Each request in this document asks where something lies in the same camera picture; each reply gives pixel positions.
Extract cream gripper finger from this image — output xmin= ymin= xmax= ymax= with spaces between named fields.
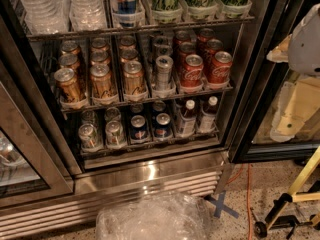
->
xmin=267 ymin=35 xmax=291 ymax=63

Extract clear water bottle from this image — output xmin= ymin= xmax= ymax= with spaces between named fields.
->
xmin=20 ymin=0 xmax=70 ymax=34
xmin=69 ymin=0 xmax=107 ymax=31

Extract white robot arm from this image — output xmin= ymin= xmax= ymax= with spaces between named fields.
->
xmin=267 ymin=4 xmax=320 ymax=77

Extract open glass fridge door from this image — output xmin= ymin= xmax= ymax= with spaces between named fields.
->
xmin=228 ymin=0 xmax=320 ymax=163

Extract right white-capped drink bottle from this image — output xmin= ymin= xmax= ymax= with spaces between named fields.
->
xmin=198 ymin=96 xmax=218 ymax=133

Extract white-capped drink bottle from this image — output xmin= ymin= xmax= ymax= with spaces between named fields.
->
xmin=198 ymin=96 xmax=218 ymax=133
xmin=177 ymin=100 xmax=196 ymax=137

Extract left white-capped drink bottle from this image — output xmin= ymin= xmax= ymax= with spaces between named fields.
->
xmin=177 ymin=100 xmax=196 ymax=137

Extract steel fridge base grille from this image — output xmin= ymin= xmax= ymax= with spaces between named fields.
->
xmin=0 ymin=151 xmax=232 ymax=240

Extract left closed fridge door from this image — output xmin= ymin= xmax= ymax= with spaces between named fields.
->
xmin=0 ymin=62 xmax=74 ymax=209

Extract front right cola can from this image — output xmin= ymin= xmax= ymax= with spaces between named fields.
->
xmin=207 ymin=51 xmax=232 ymax=84

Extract cola can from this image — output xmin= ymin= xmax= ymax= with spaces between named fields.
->
xmin=180 ymin=54 xmax=204 ymax=87
xmin=207 ymin=51 xmax=232 ymax=84

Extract front left cola can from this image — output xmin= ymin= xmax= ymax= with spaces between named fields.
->
xmin=180 ymin=54 xmax=204 ymax=87

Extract silver slim can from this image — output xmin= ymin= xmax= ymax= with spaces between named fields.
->
xmin=155 ymin=55 xmax=173 ymax=90

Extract front right blue can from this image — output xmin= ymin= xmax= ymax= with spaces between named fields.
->
xmin=155 ymin=113 xmax=172 ymax=138

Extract front right gold can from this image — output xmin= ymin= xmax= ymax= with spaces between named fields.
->
xmin=123 ymin=61 xmax=146 ymax=95

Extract gold can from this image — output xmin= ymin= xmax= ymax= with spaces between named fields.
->
xmin=90 ymin=64 xmax=116 ymax=99
xmin=54 ymin=68 xmax=85 ymax=103
xmin=123 ymin=61 xmax=146 ymax=95

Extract front left blue can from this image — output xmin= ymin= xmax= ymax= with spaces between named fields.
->
xmin=130 ymin=115 xmax=148 ymax=141

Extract blue tape cross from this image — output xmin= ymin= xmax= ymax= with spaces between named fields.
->
xmin=205 ymin=191 xmax=239 ymax=219

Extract front middle gold can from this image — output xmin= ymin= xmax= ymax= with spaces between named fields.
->
xmin=90 ymin=64 xmax=116 ymax=99

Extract pale can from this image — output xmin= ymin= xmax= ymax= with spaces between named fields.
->
xmin=105 ymin=120 xmax=125 ymax=146
xmin=78 ymin=123 xmax=100 ymax=149

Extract crumpled clear plastic wrap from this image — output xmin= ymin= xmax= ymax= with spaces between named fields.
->
xmin=96 ymin=192 xmax=211 ymax=240

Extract front left pale can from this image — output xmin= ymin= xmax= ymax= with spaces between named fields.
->
xmin=78 ymin=123 xmax=100 ymax=149

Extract front left gold can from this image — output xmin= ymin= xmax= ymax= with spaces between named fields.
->
xmin=54 ymin=68 xmax=85 ymax=103

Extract top wire shelf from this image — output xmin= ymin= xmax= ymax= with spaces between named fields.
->
xmin=26 ymin=16 xmax=255 ymax=42

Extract wire shelf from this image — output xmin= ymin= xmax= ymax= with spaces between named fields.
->
xmin=59 ymin=83 xmax=233 ymax=113
xmin=26 ymin=16 xmax=255 ymax=42

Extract orange extension cable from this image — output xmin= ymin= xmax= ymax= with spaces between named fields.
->
xmin=227 ymin=163 xmax=254 ymax=240

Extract yellow black stand frame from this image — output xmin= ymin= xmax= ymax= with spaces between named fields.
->
xmin=254 ymin=151 xmax=320 ymax=239

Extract middle wire shelf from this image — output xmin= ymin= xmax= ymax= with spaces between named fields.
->
xmin=59 ymin=83 xmax=233 ymax=113

